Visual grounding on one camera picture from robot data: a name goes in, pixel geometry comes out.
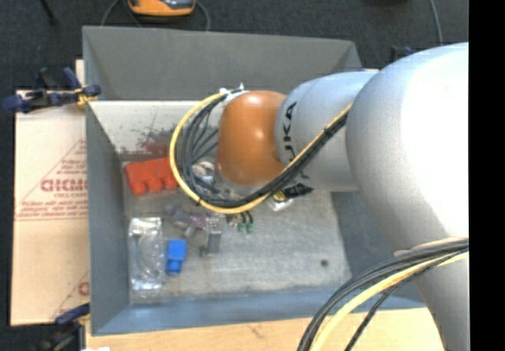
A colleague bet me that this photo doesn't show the grey metal bin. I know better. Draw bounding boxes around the grey metal bin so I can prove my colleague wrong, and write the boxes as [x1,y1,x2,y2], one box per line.
[81,24,428,337]

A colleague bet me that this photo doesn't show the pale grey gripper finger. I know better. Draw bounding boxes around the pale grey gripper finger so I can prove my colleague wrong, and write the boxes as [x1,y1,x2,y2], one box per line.
[163,204,209,239]
[198,218,223,258]

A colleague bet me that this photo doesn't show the clear plastic packet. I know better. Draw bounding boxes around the clear plastic packet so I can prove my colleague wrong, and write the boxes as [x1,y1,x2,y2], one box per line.
[127,216,166,293]

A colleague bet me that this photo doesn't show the small blue block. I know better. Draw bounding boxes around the small blue block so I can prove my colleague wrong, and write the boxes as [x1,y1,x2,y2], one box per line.
[165,238,189,276]

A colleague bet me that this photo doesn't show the black cylinder on white bracket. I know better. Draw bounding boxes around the black cylinder on white bracket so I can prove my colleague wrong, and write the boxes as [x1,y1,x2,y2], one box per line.
[270,182,314,212]

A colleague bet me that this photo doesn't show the red-orange toy block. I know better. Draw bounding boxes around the red-orange toy block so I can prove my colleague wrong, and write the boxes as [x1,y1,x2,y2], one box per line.
[125,156,179,196]

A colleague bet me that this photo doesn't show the brown cardboard board red print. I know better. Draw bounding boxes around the brown cardboard board red print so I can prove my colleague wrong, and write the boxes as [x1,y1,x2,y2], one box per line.
[9,58,91,327]

